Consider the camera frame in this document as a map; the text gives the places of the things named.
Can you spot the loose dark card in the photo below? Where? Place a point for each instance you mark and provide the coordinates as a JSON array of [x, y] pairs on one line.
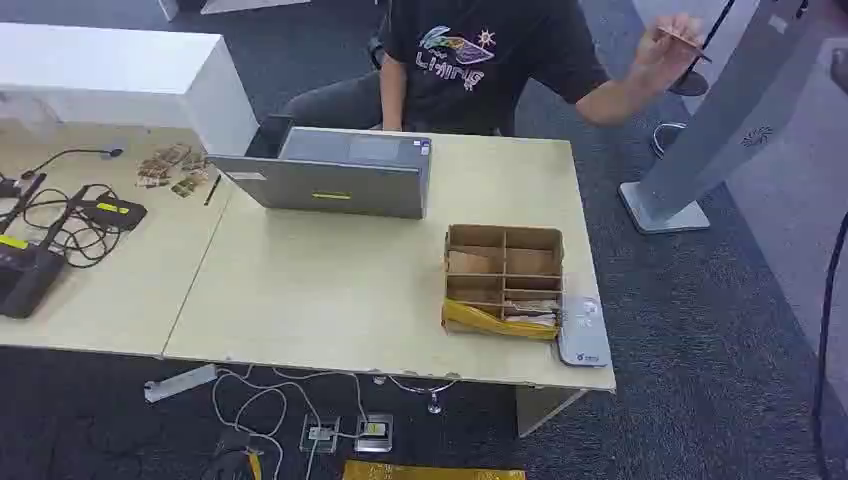
[[185, 186]]

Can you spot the small black labelled device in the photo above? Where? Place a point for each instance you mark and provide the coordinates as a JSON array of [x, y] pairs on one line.
[[116, 212]]

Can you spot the grey kiosk stand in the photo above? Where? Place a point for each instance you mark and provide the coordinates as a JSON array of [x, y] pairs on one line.
[[722, 126]]

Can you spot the black pen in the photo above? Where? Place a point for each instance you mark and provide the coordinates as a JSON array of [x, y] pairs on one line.
[[212, 189]]

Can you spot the pale table leg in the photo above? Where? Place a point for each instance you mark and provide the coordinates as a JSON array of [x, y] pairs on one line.
[[540, 407]]

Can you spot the white panel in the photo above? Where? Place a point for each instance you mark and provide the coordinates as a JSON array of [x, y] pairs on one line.
[[252, 5]]

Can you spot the black router with antennas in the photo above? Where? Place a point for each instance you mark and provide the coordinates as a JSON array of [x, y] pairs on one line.
[[26, 278]]

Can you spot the yellow sheet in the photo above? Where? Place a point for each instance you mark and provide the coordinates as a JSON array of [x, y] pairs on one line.
[[430, 472]]

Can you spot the floor socket with white plug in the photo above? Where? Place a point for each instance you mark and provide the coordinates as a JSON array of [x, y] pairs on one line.
[[319, 434]]

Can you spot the floor socket with yellow label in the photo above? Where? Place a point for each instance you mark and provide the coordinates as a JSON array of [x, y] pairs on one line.
[[374, 432]]

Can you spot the pale card stack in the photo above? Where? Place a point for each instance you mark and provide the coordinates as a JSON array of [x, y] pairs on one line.
[[533, 312]]

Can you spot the wooden compartment card box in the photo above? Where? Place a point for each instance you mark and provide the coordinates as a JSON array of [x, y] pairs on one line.
[[503, 265]]

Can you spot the person's left hand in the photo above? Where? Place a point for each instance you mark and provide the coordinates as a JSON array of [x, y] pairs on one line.
[[659, 56]]

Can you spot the playing card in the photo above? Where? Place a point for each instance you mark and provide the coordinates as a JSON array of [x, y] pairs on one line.
[[686, 42]]

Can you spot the clear plastic bag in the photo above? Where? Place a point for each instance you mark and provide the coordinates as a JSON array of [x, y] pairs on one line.
[[26, 116]]

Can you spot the grey laptop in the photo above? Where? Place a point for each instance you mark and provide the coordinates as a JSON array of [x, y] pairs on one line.
[[331, 179]]

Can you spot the pile of cards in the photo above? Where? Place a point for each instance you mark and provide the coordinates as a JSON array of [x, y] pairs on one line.
[[166, 164]]

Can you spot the grey card reader device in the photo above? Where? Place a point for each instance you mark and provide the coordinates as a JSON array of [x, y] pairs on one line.
[[584, 334]]

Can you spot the white power strip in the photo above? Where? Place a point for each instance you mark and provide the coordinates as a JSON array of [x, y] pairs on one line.
[[180, 383]]

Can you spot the black stanchion post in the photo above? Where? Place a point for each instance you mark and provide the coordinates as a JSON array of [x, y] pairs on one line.
[[690, 84]]

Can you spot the person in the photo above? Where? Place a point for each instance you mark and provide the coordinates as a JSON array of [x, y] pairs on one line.
[[464, 79]]

